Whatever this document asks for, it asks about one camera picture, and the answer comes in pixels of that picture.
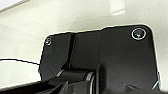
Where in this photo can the small round base bolt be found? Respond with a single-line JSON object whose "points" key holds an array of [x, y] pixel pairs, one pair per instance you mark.
{"points": [[48, 41]]}

